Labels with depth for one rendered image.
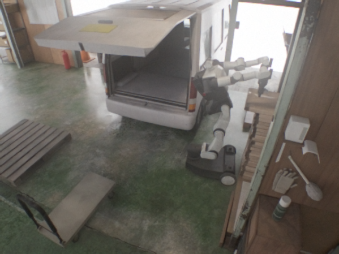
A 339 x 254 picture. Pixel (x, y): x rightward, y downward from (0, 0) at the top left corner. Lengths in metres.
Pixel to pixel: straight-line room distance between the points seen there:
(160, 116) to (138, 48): 1.61
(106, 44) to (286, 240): 1.88
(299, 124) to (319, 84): 0.23
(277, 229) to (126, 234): 1.51
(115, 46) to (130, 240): 1.85
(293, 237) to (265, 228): 0.18
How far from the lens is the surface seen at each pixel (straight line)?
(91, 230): 2.65
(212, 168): 2.87
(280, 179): 1.63
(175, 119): 3.14
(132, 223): 2.60
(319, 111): 1.36
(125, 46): 1.80
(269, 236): 1.64
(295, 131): 1.33
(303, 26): 1.17
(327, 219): 2.22
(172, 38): 4.87
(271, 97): 2.60
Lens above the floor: 2.23
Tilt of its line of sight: 36 degrees down
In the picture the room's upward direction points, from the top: straight up
